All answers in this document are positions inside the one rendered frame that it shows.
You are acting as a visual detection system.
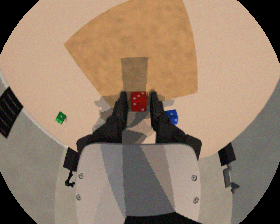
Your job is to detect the red die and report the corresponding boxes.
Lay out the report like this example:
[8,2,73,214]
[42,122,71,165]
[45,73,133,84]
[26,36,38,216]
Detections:
[131,92,147,111]

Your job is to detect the green die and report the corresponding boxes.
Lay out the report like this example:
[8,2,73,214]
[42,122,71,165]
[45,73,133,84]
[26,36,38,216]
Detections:
[55,112,66,125]

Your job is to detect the tan mat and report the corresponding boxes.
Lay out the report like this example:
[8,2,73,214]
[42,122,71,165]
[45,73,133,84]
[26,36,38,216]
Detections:
[64,0,198,111]

